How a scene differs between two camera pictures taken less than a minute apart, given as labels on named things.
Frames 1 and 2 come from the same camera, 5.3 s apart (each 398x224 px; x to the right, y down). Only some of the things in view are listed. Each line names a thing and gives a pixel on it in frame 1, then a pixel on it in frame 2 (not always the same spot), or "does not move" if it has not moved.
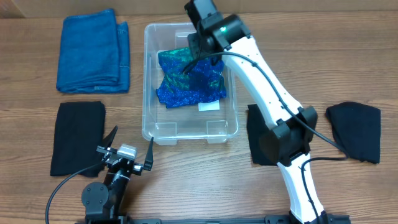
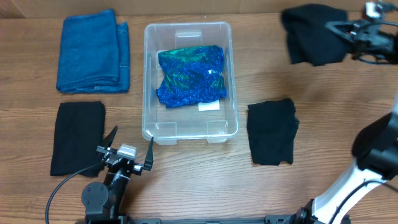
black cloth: x=263 y=142 does not move
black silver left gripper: x=138 y=169 does not move
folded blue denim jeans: x=94 y=54 does not move
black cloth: x=356 y=129 → x=308 y=40
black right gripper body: x=195 y=43 → x=357 y=35
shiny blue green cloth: x=203 y=82 does not move
